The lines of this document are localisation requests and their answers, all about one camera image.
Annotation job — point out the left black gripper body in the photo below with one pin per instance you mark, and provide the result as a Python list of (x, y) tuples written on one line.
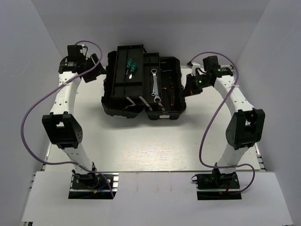
[(89, 76)]

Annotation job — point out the black plastic toolbox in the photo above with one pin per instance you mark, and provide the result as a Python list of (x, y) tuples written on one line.
[(129, 97)]

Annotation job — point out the brown T-handle hex key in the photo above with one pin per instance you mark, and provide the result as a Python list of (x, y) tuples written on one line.
[(173, 101)]

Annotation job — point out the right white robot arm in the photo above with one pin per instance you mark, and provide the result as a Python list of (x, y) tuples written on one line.
[(244, 129)]

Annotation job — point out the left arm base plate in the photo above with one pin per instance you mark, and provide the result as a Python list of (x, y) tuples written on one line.
[(89, 187)]

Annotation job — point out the green stubby screwdriver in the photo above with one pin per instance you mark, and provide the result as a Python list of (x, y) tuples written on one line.
[(133, 69), (128, 65)]

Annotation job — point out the small silver ratchet wrench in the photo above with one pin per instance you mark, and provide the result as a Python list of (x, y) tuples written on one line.
[(155, 85)]

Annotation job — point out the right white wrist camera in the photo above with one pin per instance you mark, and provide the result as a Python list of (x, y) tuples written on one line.
[(195, 68)]

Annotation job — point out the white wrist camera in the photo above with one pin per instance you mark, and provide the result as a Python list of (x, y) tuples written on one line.
[(195, 68), (85, 52)]

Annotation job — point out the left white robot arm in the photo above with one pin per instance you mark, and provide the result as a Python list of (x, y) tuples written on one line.
[(62, 128)]

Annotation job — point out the large silver ratchet wrench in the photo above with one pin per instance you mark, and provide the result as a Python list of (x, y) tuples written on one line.
[(157, 99)]

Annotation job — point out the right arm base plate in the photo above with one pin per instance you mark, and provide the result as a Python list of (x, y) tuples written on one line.
[(216, 186)]

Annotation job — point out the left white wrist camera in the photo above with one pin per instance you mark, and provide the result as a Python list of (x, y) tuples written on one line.
[(85, 52)]

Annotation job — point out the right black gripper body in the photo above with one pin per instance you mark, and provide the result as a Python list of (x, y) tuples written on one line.
[(201, 83)]

